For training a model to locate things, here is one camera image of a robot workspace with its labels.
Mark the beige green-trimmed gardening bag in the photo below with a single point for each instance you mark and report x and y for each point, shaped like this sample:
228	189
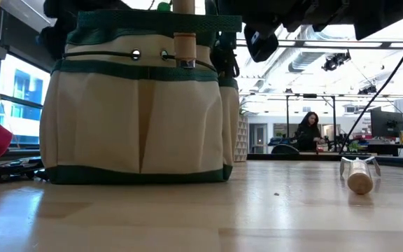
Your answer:
117	122

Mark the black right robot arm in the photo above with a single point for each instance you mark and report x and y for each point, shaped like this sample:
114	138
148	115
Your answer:
373	21

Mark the large framed window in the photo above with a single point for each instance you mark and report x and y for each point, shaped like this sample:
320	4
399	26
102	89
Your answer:
23	105

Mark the black ceiling spotlight cluster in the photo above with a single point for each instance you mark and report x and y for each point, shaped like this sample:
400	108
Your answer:
334	62

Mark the grey door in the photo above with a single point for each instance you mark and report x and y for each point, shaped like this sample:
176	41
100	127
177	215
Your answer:
258	140

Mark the person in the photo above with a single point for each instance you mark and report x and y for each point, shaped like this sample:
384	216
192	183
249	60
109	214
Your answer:
308	136

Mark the black office chair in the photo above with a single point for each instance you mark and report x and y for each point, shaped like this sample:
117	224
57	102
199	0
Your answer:
285	150

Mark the small green background plant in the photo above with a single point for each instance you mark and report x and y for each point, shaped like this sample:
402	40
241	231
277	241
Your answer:
354	147

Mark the black computer monitor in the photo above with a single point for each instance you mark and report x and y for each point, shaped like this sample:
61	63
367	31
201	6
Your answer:
385	124

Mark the black desk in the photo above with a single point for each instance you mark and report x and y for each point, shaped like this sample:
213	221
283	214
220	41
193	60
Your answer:
390	148

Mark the grey overhead rail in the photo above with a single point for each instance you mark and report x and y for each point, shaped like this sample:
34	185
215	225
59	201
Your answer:
327	43

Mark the black metal rig frame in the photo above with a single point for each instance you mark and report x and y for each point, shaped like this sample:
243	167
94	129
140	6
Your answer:
287	119

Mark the black aluminium table frame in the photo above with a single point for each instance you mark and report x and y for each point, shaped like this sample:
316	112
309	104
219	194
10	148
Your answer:
292	157

